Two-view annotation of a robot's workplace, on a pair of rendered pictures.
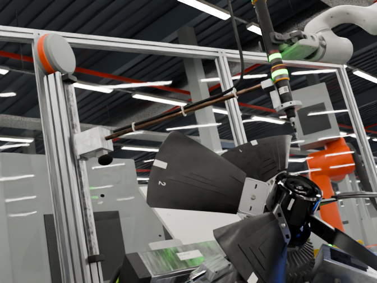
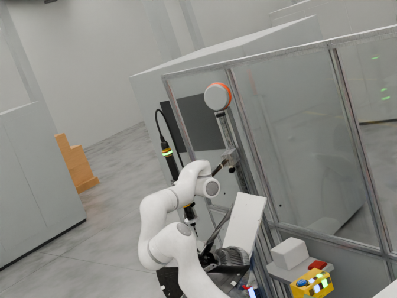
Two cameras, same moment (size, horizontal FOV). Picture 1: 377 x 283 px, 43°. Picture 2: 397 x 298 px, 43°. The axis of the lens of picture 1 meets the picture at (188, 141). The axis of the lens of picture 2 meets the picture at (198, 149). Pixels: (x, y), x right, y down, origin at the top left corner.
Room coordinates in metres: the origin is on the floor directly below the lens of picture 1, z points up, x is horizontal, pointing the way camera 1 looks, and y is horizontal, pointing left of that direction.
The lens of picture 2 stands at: (1.75, -2.52, 2.27)
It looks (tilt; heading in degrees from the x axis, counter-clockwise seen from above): 12 degrees down; 99
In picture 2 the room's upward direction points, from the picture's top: 19 degrees counter-clockwise
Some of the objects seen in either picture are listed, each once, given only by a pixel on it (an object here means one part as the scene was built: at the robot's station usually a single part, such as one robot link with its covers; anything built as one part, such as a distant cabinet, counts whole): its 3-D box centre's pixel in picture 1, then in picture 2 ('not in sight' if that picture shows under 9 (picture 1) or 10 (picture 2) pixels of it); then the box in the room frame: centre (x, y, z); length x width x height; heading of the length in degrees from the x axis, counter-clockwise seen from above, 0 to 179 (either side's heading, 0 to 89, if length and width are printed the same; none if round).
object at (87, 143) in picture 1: (92, 143); (230, 156); (1.48, 0.30, 1.54); 0.10 x 0.07 x 0.08; 70
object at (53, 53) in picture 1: (55, 56); (217, 96); (1.51, 0.39, 1.88); 0.17 x 0.15 x 0.16; 125
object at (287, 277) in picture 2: not in sight; (296, 269); (1.65, 0.12, 0.85); 0.36 x 0.24 x 0.03; 125
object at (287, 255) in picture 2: not in sight; (288, 252); (1.63, 0.20, 0.92); 0.17 x 0.16 x 0.11; 35
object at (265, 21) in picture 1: (269, 33); (175, 176); (1.26, -0.29, 1.68); 0.03 x 0.03 x 0.21
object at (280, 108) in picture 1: (281, 94); (189, 210); (1.27, -0.28, 1.49); 0.09 x 0.07 x 0.10; 70
